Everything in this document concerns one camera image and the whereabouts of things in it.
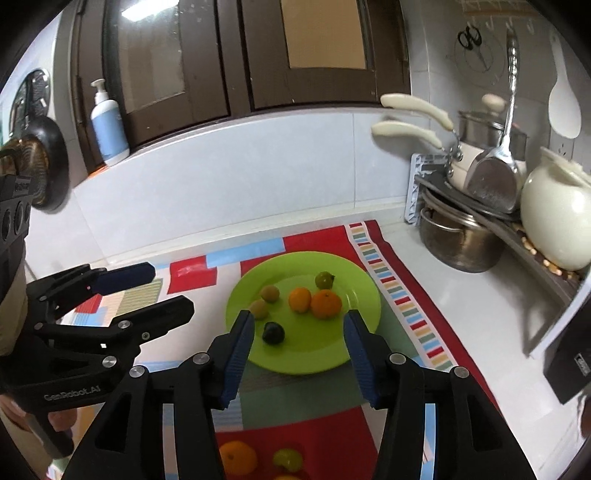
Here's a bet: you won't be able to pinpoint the black frying pan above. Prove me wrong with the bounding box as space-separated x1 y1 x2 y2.
0 115 70 212

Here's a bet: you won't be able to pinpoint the white wire hanging rack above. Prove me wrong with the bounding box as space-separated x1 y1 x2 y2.
462 0 546 33

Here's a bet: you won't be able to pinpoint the white wall socket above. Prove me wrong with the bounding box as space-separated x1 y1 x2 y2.
549 134 575 160

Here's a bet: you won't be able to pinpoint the small black hanging scissors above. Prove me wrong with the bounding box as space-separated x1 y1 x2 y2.
457 25 489 70

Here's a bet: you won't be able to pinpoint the wooden bead trivet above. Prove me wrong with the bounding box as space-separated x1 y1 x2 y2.
515 226 580 280

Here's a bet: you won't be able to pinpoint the white-framed kitchen shelf rack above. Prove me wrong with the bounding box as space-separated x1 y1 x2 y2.
406 153 591 358

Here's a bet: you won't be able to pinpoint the orange with stem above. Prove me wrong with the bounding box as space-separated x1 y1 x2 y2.
219 440 258 476

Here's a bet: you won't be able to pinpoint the brown wooden window frame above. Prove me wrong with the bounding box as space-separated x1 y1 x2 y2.
69 0 411 160

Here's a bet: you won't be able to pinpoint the round metal grill plate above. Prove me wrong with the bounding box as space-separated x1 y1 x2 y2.
7 68 51 139

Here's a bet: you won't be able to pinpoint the person's left hand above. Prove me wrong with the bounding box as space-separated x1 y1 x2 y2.
48 406 79 433

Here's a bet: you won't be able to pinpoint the white rice paddle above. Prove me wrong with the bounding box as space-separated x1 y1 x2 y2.
548 33 583 139

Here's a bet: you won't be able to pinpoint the green plate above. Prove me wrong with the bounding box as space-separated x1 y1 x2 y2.
225 251 382 374

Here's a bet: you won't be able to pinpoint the large steel pot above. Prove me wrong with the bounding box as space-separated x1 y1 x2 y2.
419 205 506 273

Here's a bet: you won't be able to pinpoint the large orange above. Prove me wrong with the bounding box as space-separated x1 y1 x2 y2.
311 291 343 320

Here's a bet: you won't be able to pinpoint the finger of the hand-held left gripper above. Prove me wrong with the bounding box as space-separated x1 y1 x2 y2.
34 295 195 356
25 261 156 320

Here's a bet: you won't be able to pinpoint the small orange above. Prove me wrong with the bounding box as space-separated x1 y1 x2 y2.
288 287 313 315

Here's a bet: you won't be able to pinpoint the steel saucepan with cream handle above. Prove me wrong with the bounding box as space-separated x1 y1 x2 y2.
381 93 528 160

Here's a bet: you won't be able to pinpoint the steel spatula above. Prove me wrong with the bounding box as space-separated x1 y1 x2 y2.
465 28 529 214

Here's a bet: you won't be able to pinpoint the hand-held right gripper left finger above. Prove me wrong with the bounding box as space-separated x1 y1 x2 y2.
62 310 256 480

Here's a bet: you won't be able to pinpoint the colourful patchwork mat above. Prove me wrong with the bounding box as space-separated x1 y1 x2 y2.
55 220 504 480

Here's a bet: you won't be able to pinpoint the white blue pump bottle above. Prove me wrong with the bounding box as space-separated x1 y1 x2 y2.
90 79 130 166

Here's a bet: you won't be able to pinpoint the black knife block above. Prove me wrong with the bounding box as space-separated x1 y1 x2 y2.
543 300 591 405

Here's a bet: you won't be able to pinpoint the cream pan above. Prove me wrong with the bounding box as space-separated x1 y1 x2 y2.
372 121 481 192

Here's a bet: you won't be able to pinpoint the white ceramic pot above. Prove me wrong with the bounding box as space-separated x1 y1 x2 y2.
521 148 591 271

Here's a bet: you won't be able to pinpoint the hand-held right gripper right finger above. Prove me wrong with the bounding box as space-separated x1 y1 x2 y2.
343 309 539 480

